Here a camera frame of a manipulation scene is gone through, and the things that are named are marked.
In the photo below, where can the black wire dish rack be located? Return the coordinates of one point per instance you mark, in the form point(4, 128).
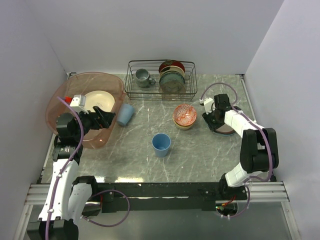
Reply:
point(152, 93)

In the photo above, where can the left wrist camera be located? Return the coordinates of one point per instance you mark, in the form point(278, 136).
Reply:
point(77, 103)

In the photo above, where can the cream white bear plate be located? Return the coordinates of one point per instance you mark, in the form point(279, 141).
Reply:
point(99, 98)

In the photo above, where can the red-rimmed cream plate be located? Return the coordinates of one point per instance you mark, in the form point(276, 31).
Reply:
point(225, 130)

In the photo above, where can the pink transparent plastic bin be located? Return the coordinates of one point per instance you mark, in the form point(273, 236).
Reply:
point(103, 90)

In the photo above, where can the red patterned bowl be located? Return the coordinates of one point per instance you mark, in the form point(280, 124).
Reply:
point(184, 114)

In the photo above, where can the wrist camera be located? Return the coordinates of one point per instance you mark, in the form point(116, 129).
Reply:
point(208, 104)
point(77, 103)

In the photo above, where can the light blue cup lying down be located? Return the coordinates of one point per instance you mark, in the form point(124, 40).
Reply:
point(125, 113)

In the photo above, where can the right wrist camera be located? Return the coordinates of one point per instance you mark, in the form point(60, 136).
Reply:
point(208, 104)

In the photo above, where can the cream yellow plate in rack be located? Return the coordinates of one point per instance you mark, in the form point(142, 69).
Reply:
point(168, 69)

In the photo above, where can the blue upright plastic cup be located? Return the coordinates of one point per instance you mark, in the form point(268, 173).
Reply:
point(161, 143)

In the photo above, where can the clear glass plate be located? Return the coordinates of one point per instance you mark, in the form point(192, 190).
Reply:
point(171, 89)

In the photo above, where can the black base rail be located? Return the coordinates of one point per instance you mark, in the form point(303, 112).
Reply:
point(156, 196)

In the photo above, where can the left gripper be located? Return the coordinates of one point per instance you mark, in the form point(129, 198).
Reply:
point(100, 119)

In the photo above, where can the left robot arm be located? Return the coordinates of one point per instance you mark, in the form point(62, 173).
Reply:
point(68, 194)

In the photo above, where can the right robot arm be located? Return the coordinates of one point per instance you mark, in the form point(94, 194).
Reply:
point(259, 146)

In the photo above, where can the red floral plate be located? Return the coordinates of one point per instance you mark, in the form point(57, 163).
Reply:
point(171, 63)

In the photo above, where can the blue bottom plate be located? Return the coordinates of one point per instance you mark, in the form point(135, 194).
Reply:
point(226, 134)

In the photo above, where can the grey-green ceramic mug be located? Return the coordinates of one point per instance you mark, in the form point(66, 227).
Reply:
point(143, 78)

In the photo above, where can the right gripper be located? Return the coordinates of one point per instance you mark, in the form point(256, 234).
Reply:
point(211, 126)

